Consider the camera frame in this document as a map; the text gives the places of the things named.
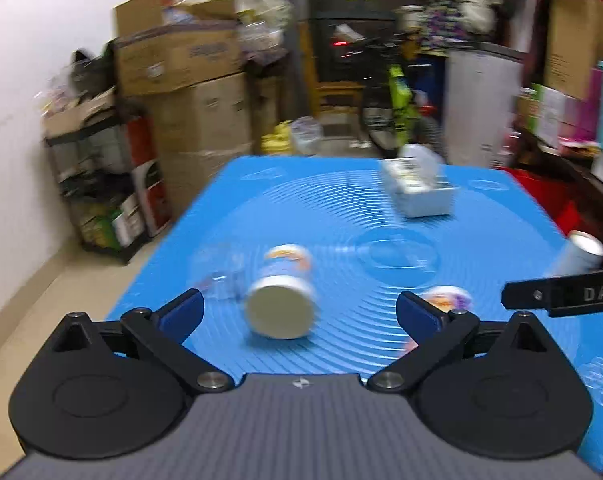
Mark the lower brown cardboard box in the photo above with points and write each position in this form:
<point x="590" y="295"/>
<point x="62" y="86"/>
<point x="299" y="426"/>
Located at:
<point x="197" y="131"/>

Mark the dark wooden side table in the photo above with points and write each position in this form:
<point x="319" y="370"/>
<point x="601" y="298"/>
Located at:
<point x="529" y="154"/>

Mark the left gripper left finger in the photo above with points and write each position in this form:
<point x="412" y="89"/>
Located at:
<point x="159" y="335"/>

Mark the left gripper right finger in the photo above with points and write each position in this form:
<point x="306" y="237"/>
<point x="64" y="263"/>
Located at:
<point x="440" y="338"/>

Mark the blue silicone baking mat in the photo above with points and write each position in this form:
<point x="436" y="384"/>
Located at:
<point x="301" y="410"/>

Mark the white blue painted paper cup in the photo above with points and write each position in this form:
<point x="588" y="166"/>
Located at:
<point x="582" y="253"/>

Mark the purple milk tea cup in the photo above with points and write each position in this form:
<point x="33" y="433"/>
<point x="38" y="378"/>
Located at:
<point x="444" y="304"/>

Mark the black green bicycle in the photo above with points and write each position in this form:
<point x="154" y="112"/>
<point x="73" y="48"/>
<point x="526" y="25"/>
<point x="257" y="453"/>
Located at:
<point x="388" y="111"/>

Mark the red gift bag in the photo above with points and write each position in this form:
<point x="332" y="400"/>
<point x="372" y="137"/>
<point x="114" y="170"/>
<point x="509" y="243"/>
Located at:
<point x="554" y="196"/>

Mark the white chest freezer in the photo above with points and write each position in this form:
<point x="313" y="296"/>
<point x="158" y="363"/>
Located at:
<point x="482" y="84"/>

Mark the tall brown cardboard box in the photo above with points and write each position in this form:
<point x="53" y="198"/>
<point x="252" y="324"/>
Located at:
<point x="575" y="45"/>

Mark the green white product box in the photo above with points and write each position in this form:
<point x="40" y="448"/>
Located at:
<point x="546" y="114"/>

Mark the white floral tissue box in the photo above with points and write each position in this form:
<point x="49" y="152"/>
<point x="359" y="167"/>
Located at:
<point x="416" y="184"/>

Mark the clear glass cup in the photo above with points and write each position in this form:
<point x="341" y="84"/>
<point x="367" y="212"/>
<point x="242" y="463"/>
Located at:
<point x="218" y="271"/>

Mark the orange blue paper cup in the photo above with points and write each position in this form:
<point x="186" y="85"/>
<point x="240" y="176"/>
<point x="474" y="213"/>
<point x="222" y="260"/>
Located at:
<point x="281" y="304"/>

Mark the black metal shelf rack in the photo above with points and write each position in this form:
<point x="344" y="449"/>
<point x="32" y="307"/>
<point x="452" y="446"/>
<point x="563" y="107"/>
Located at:
<point x="108" y="176"/>

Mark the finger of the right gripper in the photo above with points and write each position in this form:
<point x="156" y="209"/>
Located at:
<point x="564" y="296"/>

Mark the large printed cardboard box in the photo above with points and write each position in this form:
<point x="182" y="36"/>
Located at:
<point x="167" y="45"/>

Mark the red plastic bucket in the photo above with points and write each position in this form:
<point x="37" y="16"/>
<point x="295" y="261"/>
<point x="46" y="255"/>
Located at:
<point x="426" y="131"/>

